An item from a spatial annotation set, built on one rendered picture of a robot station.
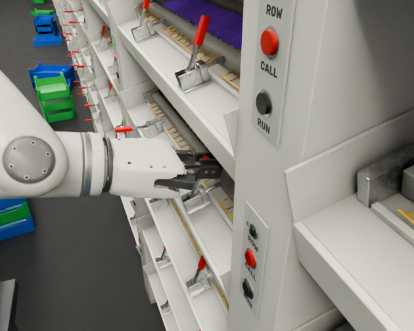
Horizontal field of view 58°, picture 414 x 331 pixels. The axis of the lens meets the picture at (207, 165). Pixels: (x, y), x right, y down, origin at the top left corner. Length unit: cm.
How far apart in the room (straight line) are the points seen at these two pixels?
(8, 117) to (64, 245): 135
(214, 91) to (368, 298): 31
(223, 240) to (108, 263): 109
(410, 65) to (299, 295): 21
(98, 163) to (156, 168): 7
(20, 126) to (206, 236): 29
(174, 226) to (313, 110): 66
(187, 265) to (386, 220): 55
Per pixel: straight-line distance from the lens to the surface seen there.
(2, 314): 118
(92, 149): 48
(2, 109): 40
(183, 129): 75
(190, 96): 48
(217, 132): 39
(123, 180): 48
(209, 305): 72
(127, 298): 146
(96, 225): 178
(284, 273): 32
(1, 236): 184
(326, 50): 23
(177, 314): 96
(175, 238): 84
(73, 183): 48
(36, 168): 40
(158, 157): 51
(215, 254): 53
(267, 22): 26
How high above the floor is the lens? 113
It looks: 33 degrees down
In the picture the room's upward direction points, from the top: straight up
